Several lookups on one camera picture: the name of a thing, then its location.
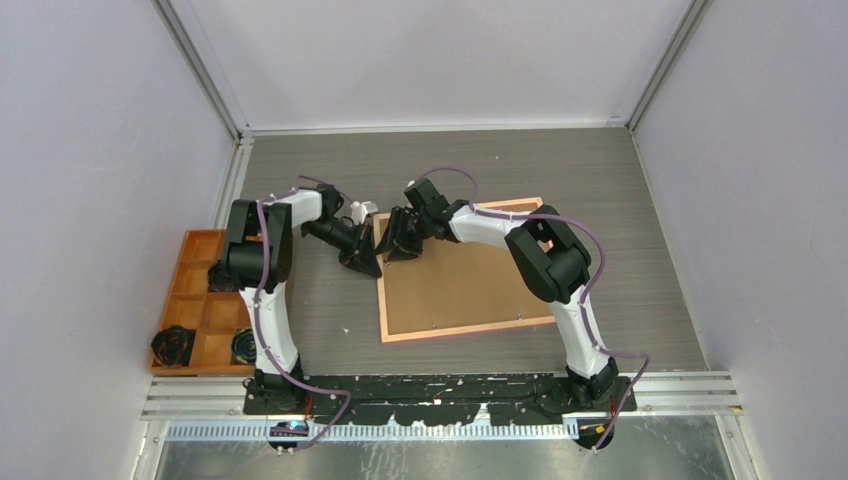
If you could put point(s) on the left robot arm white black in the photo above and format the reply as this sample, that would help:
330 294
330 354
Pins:
258 256

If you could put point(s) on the brown frame backing board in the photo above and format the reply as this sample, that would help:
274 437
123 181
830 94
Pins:
457 291

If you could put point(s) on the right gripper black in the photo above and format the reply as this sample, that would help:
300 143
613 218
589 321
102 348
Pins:
394 236

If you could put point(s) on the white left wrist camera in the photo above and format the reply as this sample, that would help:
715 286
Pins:
362 213

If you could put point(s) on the orange compartment tray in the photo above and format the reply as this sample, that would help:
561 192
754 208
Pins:
212 318

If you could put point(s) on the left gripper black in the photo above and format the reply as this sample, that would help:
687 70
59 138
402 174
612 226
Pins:
364 260

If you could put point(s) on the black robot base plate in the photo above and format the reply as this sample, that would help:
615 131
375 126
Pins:
440 400

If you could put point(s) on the aluminium rail front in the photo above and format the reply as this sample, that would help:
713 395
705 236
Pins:
672 393

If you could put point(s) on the pink wooden picture frame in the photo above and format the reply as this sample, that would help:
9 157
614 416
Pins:
381 298

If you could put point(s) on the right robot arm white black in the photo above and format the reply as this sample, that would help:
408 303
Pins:
552 262

